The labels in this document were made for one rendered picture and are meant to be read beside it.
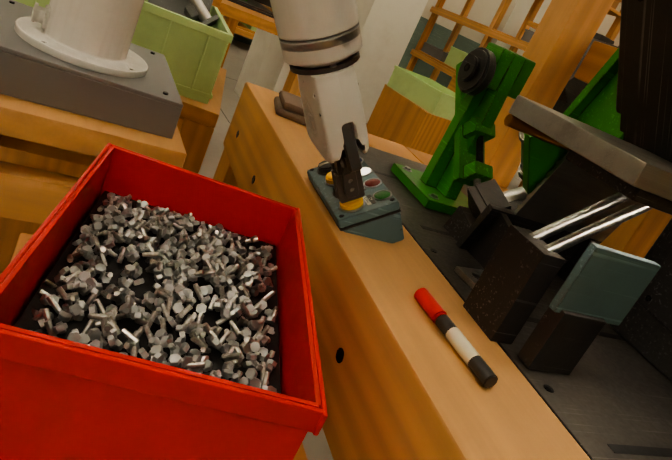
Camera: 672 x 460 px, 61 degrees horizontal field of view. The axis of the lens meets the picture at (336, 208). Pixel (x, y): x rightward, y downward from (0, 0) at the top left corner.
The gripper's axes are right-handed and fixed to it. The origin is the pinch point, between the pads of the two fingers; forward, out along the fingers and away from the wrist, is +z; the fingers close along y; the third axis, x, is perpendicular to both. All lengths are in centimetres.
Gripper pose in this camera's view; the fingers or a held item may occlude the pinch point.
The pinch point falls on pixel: (348, 183)
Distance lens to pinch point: 68.0
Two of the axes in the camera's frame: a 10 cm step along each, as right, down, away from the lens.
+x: 9.4, -3.0, 1.6
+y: 2.9, 4.6, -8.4
